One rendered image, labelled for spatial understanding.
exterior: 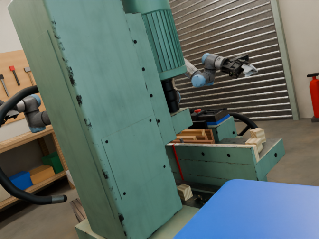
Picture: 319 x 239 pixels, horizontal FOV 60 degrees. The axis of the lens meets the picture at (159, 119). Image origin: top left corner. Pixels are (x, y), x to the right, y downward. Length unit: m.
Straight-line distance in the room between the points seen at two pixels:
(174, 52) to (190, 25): 3.69
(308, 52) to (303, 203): 3.79
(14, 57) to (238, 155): 3.77
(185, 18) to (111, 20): 3.95
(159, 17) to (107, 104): 0.37
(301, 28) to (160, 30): 3.13
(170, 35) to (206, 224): 0.81
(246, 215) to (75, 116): 0.58
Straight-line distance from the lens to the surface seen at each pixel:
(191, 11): 4.62
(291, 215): 0.17
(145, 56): 0.87
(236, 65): 1.64
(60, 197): 0.91
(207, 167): 0.96
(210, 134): 1.06
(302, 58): 3.98
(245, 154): 0.85
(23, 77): 4.28
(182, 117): 1.00
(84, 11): 0.73
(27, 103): 1.49
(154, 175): 0.80
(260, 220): 0.17
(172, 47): 0.94
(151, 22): 0.92
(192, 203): 0.93
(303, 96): 4.09
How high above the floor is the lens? 1.26
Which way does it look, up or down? 11 degrees down
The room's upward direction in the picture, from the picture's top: 16 degrees counter-clockwise
